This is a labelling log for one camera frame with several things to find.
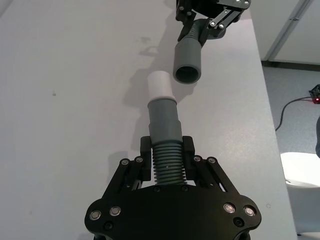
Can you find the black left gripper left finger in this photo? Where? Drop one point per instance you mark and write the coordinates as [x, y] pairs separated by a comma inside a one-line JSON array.
[[145, 160]]

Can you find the black device with red light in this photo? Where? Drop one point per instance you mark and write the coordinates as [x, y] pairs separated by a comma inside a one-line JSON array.
[[315, 95]]

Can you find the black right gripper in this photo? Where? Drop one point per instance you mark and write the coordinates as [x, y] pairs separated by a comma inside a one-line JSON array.
[[205, 6]]

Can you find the dark object at floor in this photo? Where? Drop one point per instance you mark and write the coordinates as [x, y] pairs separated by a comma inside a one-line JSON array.
[[318, 150]]

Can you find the white rounded seat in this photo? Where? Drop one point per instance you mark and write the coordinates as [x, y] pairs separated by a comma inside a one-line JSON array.
[[303, 180]]

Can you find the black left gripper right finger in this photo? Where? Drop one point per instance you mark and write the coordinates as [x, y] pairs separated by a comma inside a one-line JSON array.
[[188, 160]]

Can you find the white metal frame post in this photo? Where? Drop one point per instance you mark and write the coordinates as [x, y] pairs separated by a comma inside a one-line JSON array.
[[291, 27]]

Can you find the white plastic tube connector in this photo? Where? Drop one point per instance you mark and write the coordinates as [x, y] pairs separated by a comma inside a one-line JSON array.
[[160, 83]]

